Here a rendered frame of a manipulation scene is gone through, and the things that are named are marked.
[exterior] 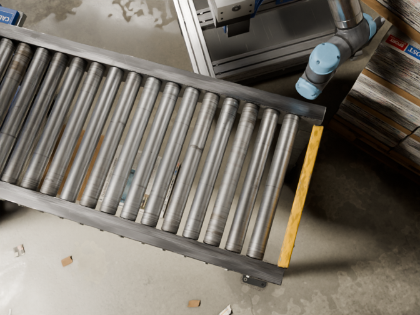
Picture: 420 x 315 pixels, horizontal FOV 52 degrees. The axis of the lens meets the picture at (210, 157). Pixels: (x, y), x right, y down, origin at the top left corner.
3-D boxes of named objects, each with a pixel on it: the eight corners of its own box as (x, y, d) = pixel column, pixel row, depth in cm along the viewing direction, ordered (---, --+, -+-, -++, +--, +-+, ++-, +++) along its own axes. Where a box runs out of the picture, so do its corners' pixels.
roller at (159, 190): (200, 92, 142) (202, 87, 137) (154, 232, 131) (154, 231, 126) (185, 87, 142) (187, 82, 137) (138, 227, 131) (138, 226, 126)
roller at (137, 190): (183, 87, 142) (181, 80, 137) (135, 226, 131) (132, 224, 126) (168, 83, 143) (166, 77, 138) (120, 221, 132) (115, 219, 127)
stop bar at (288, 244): (324, 128, 131) (325, 125, 129) (287, 270, 121) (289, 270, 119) (313, 125, 132) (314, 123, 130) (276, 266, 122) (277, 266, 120)
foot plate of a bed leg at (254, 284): (274, 262, 199) (274, 262, 198) (266, 293, 196) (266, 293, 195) (246, 253, 201) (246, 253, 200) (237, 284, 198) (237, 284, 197)
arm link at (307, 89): (319, 94, 124) (312, 105, 132) (340, 65, 126) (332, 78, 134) (295, 79, 125) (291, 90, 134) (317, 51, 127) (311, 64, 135)
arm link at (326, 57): (335, 27, 117) (326, 47, 127) (305, 53, 115) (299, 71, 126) (357, 46, 115) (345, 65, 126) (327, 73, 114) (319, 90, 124)
